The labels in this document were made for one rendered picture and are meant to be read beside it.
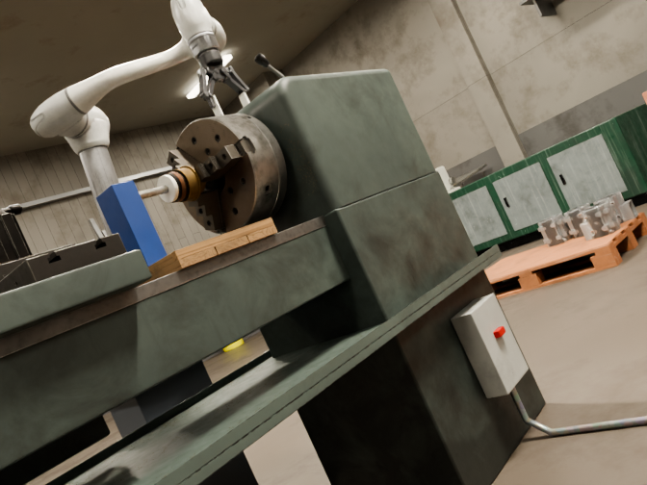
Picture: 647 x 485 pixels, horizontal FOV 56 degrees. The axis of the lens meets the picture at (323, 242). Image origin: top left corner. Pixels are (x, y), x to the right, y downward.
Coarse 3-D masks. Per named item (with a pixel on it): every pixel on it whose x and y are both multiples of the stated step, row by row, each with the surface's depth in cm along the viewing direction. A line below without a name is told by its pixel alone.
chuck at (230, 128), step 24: (216, 120) 155; (240, 120) 158; (192, 144) 162; (216, 144) 157; (264, 144) 156; (240, 168) 154; (264, 168) 154; (240, 192) 156; (192, 216) 170; (240, 216) 158; (264, 216) 163
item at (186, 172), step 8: (184, 168) 152; (192, 168) 152; (176, 176) 148; (184, 176) 150; (192, 176) 151; (184, 184) 149; (192, 184) 150; (200, 184) 152; (184, 192) 149; (192, 192) 151; (200, 192) 153; (176, 200) 150; (184, 200) 152; (192, 200) 155
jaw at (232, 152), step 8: (232, 144) 151; (240, 144) 152; (248, 144) 153; (224, 152) 150; (232, 152) 150; (240, 152) 152; (208, 160) 151; (216, 160) 152; (224, 160) 151; (232, 160) 150; (200, 168) 151; (208, 168) 152; (216, 168) 150; (224, 168) 153; (200, 176) 152; (208, 176) 152; (216, 176) 155
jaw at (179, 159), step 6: (174, 150) 164; (180, 150) 165; (168, 156) 163; (174, 156) 162; (180, 156) 162; (186, 156) 163; (168, 162) 164; (174, 162) 159; (180, 162) 159; (186, 162) 160; (192, 162) 161; (198, 162) 162; (174, 168) 157
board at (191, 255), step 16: (256, 224) 141; (272, 224) 145; (208, 240) 130; (224, 240) 133; (240, 240) 136; (256, 240) 140; (176, 256) 123; (192, 256) 125; (208, 256) 128; (160, 272) 128
